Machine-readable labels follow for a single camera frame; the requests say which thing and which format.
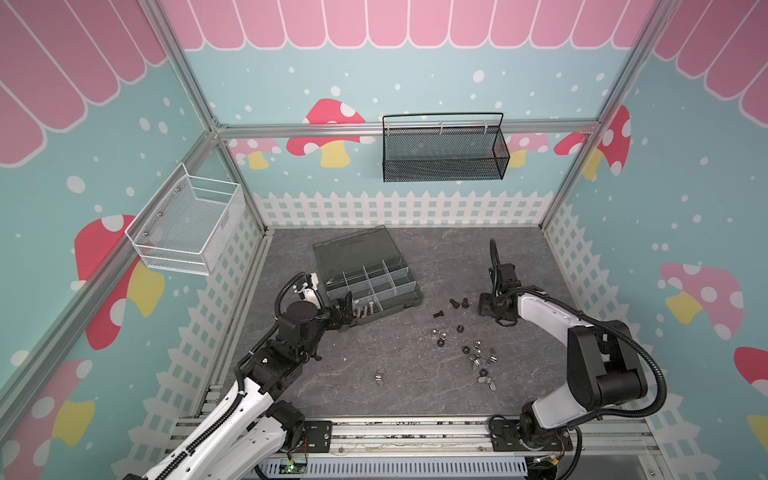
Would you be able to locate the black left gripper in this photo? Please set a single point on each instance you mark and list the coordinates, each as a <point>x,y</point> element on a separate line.
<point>345,309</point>

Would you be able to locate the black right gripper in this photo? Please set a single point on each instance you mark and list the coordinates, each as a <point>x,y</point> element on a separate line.
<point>497,303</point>

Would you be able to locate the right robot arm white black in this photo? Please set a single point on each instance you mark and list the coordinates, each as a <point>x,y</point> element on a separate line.
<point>608,373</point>

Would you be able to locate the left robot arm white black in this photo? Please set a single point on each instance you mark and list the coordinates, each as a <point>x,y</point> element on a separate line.
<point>251,422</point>

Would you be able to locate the green plastic compartment organizer box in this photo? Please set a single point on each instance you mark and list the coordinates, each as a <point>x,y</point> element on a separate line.
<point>363,267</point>

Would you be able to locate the white wire mesh basket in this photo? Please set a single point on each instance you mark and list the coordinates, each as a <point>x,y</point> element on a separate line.
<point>186,225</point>

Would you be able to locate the black wire mesh basket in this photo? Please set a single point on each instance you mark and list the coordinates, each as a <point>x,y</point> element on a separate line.
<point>437,147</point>

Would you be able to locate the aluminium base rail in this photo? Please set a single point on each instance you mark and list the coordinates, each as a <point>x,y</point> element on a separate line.
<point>415,448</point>

